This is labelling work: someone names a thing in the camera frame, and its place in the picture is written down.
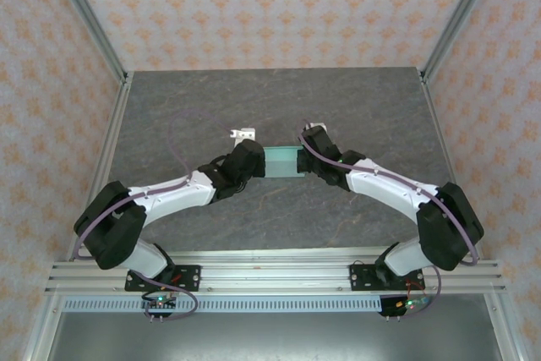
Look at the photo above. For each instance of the grey metal panel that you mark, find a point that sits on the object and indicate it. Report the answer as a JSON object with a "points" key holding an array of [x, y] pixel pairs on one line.
{"points": [[274, 340]]}

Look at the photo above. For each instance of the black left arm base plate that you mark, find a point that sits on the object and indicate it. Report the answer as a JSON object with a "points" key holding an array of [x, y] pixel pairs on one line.
{"points": [[190, 278]]}

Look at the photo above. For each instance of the wide aluminium mounting rail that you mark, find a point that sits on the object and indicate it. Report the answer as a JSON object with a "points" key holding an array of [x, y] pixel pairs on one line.
{"points": [[274, 272]]}

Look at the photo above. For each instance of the aluminium frame post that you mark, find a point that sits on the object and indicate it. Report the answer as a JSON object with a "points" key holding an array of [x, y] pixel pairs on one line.
{"points": [[458, 18], [89, 18]]}

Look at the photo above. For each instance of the aluminium table side rail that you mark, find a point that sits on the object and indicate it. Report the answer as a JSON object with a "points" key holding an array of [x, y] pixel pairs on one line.
{"points": [[112, 132], [444, 145]]}

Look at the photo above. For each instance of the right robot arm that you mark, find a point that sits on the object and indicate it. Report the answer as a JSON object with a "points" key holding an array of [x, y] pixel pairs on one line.
{"points": [[448, 225]]}

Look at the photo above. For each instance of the short aluminium frame strut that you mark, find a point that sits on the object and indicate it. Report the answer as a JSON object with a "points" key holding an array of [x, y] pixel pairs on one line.
{"points": [[505, 329], [44, 329]]}

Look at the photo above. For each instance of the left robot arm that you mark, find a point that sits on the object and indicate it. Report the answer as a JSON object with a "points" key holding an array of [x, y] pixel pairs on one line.
{"points": [[114, 230]]}

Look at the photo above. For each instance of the light teal cloth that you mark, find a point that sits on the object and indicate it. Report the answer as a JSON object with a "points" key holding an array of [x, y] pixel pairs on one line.
{"points": [[281, 162]]}

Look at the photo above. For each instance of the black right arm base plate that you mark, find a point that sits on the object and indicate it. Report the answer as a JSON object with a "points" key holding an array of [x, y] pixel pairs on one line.
{"points": [[359, 276]]}

